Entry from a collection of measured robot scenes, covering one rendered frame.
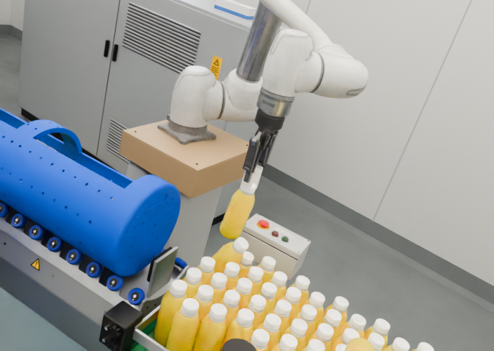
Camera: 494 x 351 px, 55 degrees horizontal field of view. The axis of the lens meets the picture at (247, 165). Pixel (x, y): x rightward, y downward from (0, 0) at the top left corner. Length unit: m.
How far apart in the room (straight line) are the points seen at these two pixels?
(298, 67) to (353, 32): 2.73
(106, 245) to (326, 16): 3.06
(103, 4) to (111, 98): 0.65
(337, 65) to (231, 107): 0.74
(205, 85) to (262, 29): 0.30
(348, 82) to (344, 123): 2.70
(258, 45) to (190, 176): 0.54
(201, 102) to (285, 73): 0.73
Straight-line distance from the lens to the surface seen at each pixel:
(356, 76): 1.26
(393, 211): 3.96
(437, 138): 3.74
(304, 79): 1.18
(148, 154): 1.82
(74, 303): 1.46
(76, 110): 3.98
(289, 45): 1.15
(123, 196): 1.25
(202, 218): 2.09
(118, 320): 1.21
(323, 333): 1.23
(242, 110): 1.90
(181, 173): 1.72
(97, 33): 3.70
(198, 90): 1.82
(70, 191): 1.32
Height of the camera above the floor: 1.85
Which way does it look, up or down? 24 degrees down
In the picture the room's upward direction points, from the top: 17 degrees clockwise
